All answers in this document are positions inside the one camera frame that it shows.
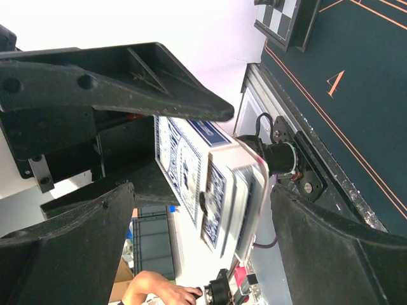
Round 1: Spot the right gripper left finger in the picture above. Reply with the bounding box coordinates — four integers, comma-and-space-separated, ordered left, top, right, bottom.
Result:
1, 182, 135, 304

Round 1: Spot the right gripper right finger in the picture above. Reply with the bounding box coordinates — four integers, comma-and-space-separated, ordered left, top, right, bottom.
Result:
271, 185, 406, 304

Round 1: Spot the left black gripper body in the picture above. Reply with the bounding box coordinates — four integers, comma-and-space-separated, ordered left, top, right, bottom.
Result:
1, 106, 154, 189

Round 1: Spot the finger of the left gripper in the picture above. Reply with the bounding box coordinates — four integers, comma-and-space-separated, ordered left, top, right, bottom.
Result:
39, 158, 181, 220
1, 43, 235, 121

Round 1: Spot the blue white card deck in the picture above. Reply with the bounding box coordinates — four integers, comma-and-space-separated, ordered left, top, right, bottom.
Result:
153, 114, 271, 264

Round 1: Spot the person's hand in background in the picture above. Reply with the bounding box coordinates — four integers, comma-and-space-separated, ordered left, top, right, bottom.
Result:
120, 271, 203, 305

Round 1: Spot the dark grey plastic crate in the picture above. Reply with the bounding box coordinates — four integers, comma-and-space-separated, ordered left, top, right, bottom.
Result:
132, 205, 176, 281

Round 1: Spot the black chess piece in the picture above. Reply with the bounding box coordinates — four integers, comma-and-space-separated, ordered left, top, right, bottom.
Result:
254, 0, 280, 8

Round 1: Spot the black white checkerboard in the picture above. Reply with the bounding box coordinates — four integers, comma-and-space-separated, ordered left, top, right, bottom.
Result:
254, 0, 322, 52

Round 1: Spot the green poker table mat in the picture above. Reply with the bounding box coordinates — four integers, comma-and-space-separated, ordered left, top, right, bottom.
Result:
261, 1, 406, 236

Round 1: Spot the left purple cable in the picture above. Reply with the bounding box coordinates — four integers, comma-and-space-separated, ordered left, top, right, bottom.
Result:
252, 174, 280, 249

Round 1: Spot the aluminium mounting rail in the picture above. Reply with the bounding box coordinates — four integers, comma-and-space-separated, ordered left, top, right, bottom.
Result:
233, 64, 286, 136

